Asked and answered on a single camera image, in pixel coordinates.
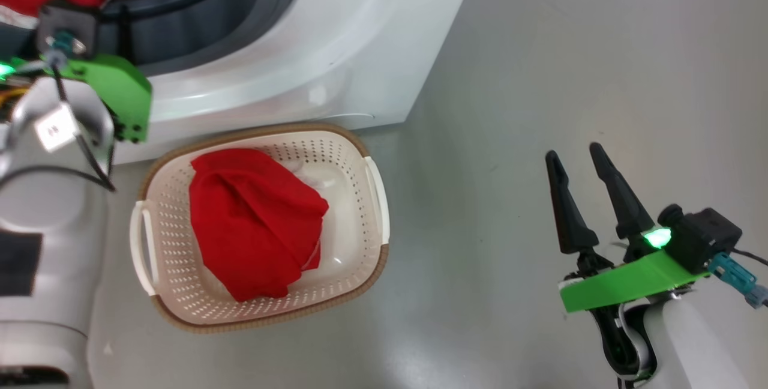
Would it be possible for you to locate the plain red garment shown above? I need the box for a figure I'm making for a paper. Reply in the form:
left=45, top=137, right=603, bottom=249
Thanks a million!
left=190, top=148, right=329, bottom=303

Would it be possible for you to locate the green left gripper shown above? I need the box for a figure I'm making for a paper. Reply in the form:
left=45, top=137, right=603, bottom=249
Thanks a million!
left=0, top=54, right=152, bottom=143

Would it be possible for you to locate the white front-load washing machine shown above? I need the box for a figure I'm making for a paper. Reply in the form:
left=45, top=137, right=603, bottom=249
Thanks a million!
left=0, top=0, right=484, bottom=165

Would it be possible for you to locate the cream perforated laundry basket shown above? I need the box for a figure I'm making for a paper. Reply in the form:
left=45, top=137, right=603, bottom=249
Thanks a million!
left=130, top=123, right=391, bottom=334

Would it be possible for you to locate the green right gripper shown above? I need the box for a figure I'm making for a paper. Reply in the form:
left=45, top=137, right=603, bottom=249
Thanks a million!
left=545, top=142, right=712, bottom=315

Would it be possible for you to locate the teal right camera connector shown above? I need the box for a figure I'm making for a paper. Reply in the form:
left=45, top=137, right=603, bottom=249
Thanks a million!
left=708, top=254, right=768, bottom=309

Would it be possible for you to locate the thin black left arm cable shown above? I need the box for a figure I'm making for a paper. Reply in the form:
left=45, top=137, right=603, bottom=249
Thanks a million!
left=0, top=65, right=118, bottom=193

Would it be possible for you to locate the thin black right camera cable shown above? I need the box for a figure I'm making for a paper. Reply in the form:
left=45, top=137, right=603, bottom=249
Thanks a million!
left=733, top=248, right=768, bottom=267

